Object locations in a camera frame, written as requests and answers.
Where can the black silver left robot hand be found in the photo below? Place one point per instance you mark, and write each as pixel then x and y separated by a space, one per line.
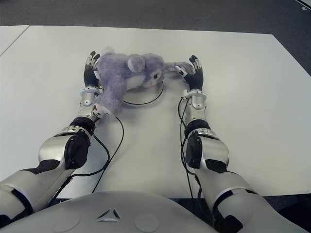
pixel 89 74

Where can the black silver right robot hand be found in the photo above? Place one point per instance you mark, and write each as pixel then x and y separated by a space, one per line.
pixel 195 80

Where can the purple plush bunny doll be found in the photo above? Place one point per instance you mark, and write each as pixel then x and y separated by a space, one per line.
pixel 116 70

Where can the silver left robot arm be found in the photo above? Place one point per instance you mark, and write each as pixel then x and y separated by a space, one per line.
pixel 53 148

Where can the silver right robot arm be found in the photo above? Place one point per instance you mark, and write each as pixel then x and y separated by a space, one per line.
pixel 213 150

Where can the white plate with black rim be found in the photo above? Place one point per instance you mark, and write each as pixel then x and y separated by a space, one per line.
pixel 143 98

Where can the grey robot torso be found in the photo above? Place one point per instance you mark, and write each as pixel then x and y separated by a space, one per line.
pixel 109 213

